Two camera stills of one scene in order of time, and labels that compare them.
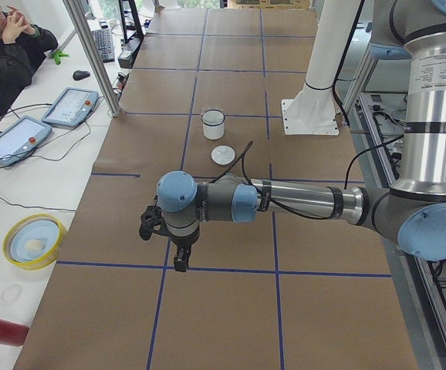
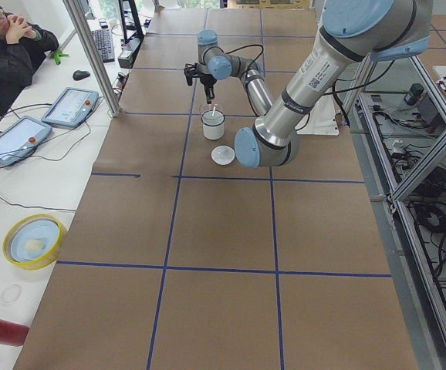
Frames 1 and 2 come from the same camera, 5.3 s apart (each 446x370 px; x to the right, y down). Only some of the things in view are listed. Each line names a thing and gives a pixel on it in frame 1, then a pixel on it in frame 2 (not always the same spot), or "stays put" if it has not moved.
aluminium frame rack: (434, 296) stays put
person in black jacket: (9, 50) stays put
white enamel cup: (213, 122) stays put
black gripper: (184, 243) to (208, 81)
